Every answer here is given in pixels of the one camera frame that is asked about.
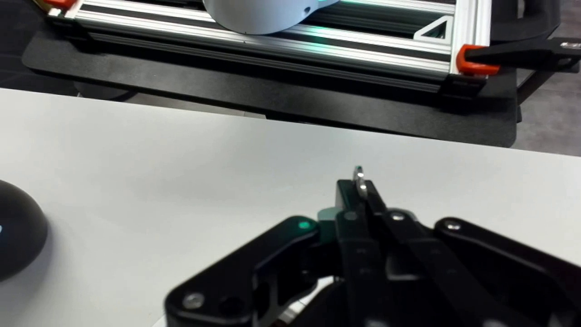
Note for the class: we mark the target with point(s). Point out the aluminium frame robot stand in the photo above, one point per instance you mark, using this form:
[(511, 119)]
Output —
[(375, 52)]

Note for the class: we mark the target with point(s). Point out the orange clamp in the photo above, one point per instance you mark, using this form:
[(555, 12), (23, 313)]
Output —
[(475, 64)]

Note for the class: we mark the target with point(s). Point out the black stand base plate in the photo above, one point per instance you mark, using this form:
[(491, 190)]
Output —
[(364, 110)]

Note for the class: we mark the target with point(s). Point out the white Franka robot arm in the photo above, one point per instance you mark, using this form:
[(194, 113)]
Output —
[(266, 15)]

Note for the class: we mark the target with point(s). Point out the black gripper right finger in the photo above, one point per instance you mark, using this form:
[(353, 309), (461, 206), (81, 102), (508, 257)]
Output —
[(484, 273)]

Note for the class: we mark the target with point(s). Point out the black stemless tumbler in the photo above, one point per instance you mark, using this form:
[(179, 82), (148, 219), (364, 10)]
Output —
[(19, 233)]

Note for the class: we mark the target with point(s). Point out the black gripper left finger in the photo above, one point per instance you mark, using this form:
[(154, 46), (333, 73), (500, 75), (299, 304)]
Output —
[(266, 266)]

